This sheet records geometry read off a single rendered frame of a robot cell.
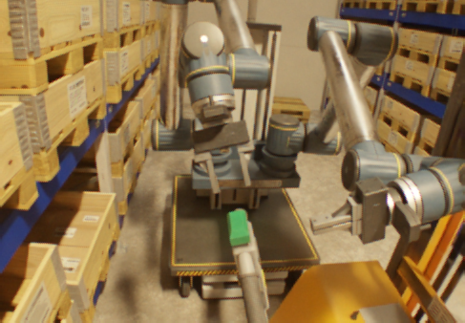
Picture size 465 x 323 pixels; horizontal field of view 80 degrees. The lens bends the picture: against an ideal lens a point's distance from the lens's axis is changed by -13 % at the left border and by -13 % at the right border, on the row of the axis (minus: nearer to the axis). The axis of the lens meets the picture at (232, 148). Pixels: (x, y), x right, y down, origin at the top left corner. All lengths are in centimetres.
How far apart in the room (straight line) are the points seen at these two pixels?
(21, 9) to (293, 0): 548
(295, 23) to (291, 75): 100
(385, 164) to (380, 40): 71
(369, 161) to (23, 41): 107
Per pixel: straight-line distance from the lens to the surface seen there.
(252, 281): 60
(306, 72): 644
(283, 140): 196
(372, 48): 140
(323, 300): 127
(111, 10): 211
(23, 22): 115
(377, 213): 66
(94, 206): 232
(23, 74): 118
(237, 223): 62
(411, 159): 85
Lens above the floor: 180
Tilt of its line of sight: 24 degrees down
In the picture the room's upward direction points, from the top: 5 degrees clockwise
